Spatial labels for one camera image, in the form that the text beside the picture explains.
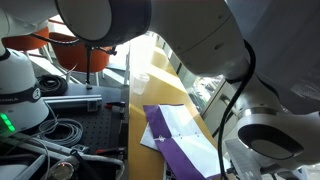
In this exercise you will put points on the orange chair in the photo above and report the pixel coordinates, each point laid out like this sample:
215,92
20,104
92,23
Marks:
76,57

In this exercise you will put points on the aluminium extrusion bar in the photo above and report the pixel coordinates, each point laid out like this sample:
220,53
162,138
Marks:
91,103

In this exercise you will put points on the clear plastic cup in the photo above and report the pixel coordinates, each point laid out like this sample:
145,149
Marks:
139,83

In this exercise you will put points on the red handled clamp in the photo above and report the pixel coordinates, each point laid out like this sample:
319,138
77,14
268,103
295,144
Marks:
110,105

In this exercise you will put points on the black perforated breadboard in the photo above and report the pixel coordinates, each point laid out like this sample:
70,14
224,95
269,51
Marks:
101,129

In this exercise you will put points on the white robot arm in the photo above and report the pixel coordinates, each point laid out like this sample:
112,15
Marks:
206,37

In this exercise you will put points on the white paper sheet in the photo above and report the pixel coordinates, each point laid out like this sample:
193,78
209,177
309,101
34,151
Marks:
148,140

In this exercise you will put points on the checkered calibration board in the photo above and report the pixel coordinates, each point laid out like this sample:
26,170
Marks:
168,173

